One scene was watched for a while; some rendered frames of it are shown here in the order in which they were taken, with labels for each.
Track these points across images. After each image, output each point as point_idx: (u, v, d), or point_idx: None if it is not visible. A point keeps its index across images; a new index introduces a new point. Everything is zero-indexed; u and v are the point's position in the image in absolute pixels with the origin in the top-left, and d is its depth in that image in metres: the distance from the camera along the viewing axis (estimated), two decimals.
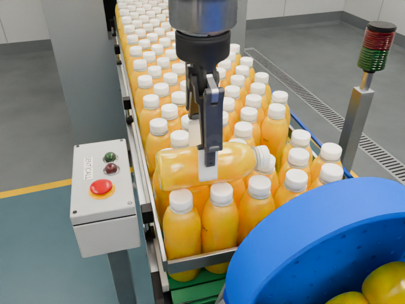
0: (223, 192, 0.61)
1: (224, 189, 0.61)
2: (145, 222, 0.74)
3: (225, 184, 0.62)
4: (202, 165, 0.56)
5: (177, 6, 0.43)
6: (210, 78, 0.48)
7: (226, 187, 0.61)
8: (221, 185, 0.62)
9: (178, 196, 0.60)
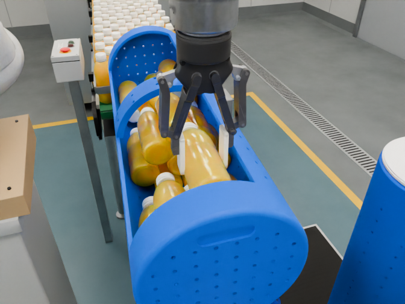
0: None
1: None
2: (90, 81, 1.49)
3: None
4: (227, 150, 0.60)
5: (231, 6, 0.43)
6: (229, 64, 0.52)
7: None
8: None
9: (99, 54, 1.35)
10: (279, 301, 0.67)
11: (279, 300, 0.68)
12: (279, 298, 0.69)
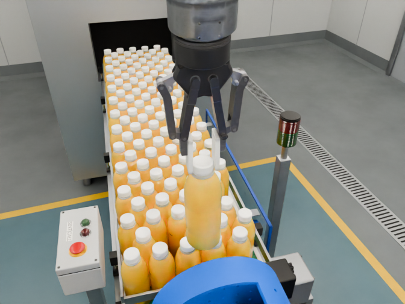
0: (160, 250, 0.89)
1: (161, 247, 0.90)
2: (112, 265, 1.03)
3: (162, 243, 0.91)
4: None
5: None
6: (174, 73, 0.50)
7: (163, 247, 0.90)
8: (160, 245, 0.90)
9: (129, 254, 0.88)
10: None
11: None
12: None
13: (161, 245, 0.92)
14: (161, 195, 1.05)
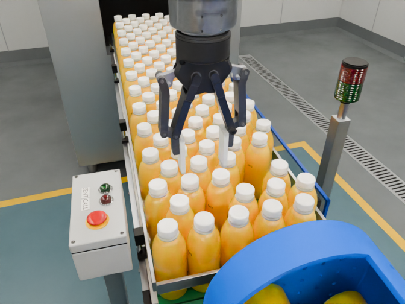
0: (205, 221, 0.68)
1: (206, 218, 0.69)
2: (137, 245, 0.81)
3: (207, 213, 0.70)
4: (177, 150, 0.60)
5: None
6: (175, 69, 0.50)
7: (208, 217, 0.69)
8: (204, 215, 0.69)
9: (164, 226, 0.67)
10: None
11: None
12: None
13: (205, 216, 0.71)
14: (197, 158, 0.84)
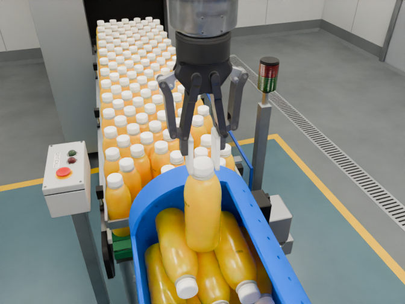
0: (204, 165, 0.60)
1: (205, 162, 0.61)
2: (99, 198, 1.08)
3: (205, 158, 0.62)
4: None
5: None
6: (175, 70, 0.50)
7: (207, 161, 0.61)
8: (202, 159, 0.62)
9: (112, 178, 0.93)
10: None
11: None
12: None
13: None
14: (145, 134, 1.10)
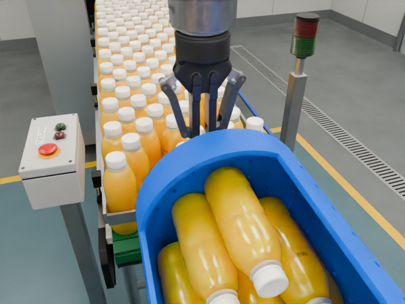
0: (272, 292, 0.42)
1: (276, 288, 0.41)
2: (95, 187, 0.85)
3: (281, 281, 0.41)
4: None
5: (229, 5, 0.44)
6: (229, 66, 0.52)
7: (279, 286, 0.41)
8: (275, 283, 0.41)
9: (112, 157, 0.71)
10: None
11: None
12: None
13: (275, 266, 0.41)
14: (153, 106, 0.88)
